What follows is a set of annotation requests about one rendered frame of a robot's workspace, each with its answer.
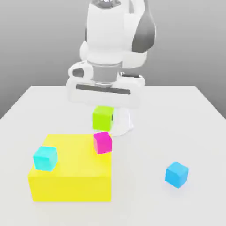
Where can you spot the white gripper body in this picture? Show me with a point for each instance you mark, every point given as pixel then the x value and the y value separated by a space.
pixel 106 98

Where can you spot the small green cube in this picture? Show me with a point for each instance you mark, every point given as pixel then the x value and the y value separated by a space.
pixel 102 118

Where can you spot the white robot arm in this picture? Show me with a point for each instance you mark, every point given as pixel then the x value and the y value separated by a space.
pixel 106 35

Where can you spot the small magenta cube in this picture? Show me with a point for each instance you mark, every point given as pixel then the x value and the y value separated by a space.
pixel 103 143

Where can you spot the small cyan cube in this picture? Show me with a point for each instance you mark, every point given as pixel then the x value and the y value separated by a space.
pixel 45 158

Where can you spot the small blue cube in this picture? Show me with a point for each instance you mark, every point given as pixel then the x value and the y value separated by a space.
pixel 176 174

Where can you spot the large yellow box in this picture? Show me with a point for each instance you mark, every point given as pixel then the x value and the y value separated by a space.
pixel 74 176

